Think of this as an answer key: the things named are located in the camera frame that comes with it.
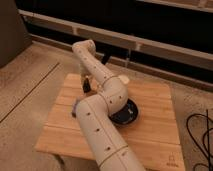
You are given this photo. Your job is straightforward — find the black eraser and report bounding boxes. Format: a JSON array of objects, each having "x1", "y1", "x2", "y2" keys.
[{"x1": 83, "y1": 78, "x2": 91, "y2": 93}]

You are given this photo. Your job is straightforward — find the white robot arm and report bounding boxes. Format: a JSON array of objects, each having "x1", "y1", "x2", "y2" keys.
[{"x1": 72, "y1": 40, "x2": 146, "y2": 171}]

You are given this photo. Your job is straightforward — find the white ceramic cup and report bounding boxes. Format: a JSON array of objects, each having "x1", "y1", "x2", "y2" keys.
[{"x1": 118, "y1": 75, "x2": 130, "y2": 85}]

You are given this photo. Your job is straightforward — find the dark ceramic bowl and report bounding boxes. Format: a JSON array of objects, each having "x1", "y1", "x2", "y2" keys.
[{"x1": 110, "y1": 99, "x2": 139, "y2": 125}]

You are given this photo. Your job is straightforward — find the dark couch corner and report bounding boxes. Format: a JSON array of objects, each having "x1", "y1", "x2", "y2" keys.
[{"x1": 0, "y1": 0, "x2": 32, "y2": 68}]

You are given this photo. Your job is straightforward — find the wooden table board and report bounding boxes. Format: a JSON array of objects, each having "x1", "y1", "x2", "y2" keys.
[{"x1": 35, "y1": 74, "x2": 185, "y2": 171}]

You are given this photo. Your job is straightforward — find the white window frame rail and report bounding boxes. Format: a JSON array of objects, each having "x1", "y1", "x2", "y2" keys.
[{"x1": 18, "y1": 10, "x2": 213, "y2": 71}]

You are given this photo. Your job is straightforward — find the black cables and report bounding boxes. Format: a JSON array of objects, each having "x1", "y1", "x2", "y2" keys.
[{"x1": 185, "y1": 109, "x2": 213, "y2": 171}]

